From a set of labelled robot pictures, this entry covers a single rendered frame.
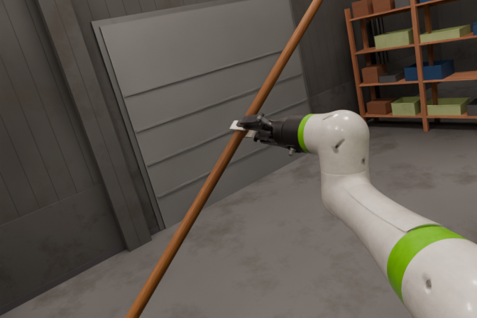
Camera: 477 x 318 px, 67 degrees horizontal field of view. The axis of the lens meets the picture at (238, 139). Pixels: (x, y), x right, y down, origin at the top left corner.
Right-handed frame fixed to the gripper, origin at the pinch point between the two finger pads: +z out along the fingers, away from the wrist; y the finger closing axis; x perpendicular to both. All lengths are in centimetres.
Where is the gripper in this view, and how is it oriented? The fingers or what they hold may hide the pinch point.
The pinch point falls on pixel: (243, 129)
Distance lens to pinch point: 104.2
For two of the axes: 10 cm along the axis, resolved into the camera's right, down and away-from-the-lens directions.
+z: -5.9, -0.6, 8.0
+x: 4.8, -8.3, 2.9
